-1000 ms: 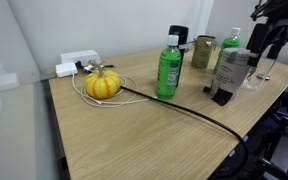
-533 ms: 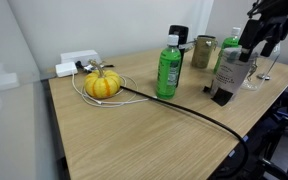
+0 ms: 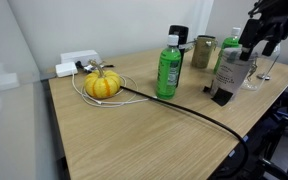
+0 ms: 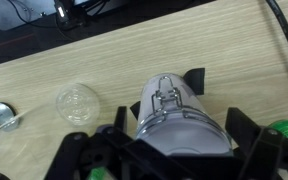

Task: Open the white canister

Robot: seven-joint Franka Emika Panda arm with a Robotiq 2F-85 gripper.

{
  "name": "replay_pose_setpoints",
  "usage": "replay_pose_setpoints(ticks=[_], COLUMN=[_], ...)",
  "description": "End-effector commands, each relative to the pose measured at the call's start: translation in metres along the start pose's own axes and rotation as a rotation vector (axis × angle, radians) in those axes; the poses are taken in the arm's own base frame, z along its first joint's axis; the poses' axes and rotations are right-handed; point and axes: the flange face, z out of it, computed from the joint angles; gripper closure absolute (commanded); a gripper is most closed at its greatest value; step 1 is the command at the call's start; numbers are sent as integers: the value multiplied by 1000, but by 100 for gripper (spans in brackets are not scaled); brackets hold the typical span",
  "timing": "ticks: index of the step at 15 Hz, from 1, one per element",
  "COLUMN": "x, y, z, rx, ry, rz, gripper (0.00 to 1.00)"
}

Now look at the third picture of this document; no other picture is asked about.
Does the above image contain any small white power adapter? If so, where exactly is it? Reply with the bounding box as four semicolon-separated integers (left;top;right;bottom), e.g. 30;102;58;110
54;61;79;78

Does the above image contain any white canister with hinged lid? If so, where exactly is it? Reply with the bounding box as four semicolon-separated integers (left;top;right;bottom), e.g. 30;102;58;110
210;47;260;101

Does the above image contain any black metal frame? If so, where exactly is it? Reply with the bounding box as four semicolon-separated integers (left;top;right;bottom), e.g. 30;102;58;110
213;71;288;180

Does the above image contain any small yellow orange pumpkin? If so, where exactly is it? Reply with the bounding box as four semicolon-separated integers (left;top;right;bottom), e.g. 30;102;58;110
83;59;122;100

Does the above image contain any thick black cable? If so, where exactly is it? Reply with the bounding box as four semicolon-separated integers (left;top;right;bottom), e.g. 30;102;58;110
119;85;250;178

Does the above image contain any black plug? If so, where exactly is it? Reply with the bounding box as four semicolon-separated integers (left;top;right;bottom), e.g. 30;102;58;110
74;60;85;70

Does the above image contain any black tape strip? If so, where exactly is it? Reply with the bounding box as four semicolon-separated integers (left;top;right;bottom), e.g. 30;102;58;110
202;85;234;107

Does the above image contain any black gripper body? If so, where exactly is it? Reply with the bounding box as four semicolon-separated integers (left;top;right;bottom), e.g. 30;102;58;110
258;13;288;42

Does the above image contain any white partition panel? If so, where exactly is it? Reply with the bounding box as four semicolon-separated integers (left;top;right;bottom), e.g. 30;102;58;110
0;0;60;180

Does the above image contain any coiled white cable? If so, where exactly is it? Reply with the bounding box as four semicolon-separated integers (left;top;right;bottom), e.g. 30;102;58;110
71;73;158;108

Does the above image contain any tall black device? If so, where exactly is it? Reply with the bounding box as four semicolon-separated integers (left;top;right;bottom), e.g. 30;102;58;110
168;24;190;88

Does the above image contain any gold metal canister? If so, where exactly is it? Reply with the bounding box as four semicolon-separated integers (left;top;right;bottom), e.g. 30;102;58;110
190;34;218;70

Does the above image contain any green tea bottle white cap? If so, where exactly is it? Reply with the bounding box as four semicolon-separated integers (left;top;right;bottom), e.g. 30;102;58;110
155;34;182;101
212;27;242;75

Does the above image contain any glass carafe steel funnel top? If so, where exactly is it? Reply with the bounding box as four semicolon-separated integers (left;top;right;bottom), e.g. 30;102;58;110
242;42;282;92

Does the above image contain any round steel stopper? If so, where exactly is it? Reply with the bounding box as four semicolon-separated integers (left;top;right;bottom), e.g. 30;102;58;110
256;72;272;81

